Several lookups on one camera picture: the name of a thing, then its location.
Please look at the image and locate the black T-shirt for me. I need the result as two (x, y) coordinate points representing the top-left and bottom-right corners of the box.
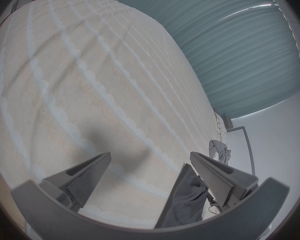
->
(154, 163), (211, 229)

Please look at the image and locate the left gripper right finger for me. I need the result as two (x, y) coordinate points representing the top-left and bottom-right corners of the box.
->
(190, 152), (259, 208)

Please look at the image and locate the blue-green curtain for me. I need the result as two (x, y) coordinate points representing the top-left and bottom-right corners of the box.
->
(119, 0), (300, 116)

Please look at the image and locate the white printed pillow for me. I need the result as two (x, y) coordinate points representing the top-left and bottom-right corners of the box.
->
(214, 112), (228, 144)

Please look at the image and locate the pile of clothes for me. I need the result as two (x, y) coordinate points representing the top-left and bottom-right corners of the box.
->
(209, 139), (232, 165)

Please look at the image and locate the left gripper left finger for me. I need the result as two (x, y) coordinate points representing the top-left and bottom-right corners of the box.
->
(41, 152), (112, 208)

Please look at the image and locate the bed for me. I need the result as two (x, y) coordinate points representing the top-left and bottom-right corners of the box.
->
(0, 0), (256, 232)

